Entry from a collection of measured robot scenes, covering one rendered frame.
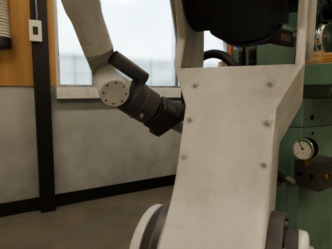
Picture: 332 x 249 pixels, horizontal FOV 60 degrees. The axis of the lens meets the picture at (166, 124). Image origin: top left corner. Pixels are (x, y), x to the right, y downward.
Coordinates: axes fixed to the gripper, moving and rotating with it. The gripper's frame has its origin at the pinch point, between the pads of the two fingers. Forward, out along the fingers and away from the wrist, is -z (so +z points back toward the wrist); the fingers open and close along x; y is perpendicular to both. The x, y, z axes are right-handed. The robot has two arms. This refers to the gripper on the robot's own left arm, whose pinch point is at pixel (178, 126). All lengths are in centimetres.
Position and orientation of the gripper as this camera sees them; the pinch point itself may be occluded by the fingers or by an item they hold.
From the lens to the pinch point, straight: 79.4
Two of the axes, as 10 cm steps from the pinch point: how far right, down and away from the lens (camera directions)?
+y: -0.5, -7.4, 6.7
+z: -7.1, -4.5, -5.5
